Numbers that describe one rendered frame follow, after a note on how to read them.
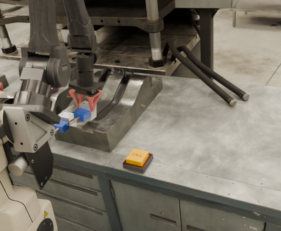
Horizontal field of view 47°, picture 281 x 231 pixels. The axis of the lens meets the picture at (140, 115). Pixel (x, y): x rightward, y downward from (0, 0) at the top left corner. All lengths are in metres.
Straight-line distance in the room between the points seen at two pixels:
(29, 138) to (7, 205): 0.30
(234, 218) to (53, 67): 0.76
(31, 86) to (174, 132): 0.66
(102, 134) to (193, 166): 0.34
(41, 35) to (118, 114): 0.55
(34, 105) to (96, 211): 0.91
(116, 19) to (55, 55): 1.14
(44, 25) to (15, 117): 0.22
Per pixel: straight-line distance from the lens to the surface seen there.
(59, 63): 0.79
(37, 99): 0.75
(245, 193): 1.03
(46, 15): 0.79
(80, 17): 1.00
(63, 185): 1.54
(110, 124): 1.19
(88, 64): 1.07
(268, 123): 1.31
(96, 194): 1.45
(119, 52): 2.09
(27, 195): 1.01
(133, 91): 1.34
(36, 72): 0.79
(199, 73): 1.51
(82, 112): 1.14
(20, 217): 0.99
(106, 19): 1.94
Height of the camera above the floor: 1.55
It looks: 33 degrees down
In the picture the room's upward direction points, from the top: 8 degrees counter-clockwise
